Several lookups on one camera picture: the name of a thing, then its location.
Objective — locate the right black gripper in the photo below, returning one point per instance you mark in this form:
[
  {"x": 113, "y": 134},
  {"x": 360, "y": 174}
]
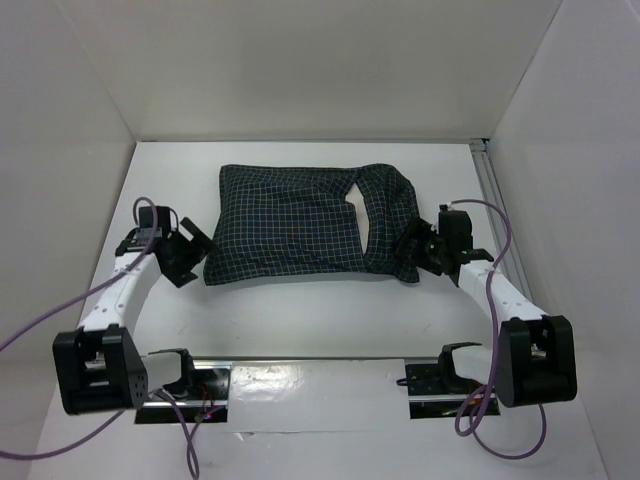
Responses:
[{"x": 417, "y": 245}]

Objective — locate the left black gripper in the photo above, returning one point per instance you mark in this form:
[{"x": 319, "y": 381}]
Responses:
[{"x": 180, "y": 275}]

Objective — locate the cream pillow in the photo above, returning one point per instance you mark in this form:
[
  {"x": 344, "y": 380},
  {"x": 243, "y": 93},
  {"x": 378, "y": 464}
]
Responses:
[{"x": 356, "y": 198}]

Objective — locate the dark checked pillowcase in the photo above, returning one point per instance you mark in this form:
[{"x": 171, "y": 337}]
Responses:
[{"x": 288, "y": 221}]

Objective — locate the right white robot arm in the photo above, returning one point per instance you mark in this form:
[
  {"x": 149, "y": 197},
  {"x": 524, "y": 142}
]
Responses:
[{"x": 533, "y": 359}]

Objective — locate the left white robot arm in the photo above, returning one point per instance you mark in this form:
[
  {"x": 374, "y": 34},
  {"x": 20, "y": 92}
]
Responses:
[{"x": 98, "y": 365}]

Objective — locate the aluminium rail frame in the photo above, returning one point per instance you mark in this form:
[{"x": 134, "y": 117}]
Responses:
[{"x": 505, "y": 230}]

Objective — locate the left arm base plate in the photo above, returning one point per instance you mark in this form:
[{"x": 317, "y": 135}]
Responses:
[{"x": 203, "y": 398}]

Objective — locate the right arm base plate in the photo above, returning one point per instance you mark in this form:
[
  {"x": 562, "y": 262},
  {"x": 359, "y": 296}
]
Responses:
[{"x": 430, "y": 395}]

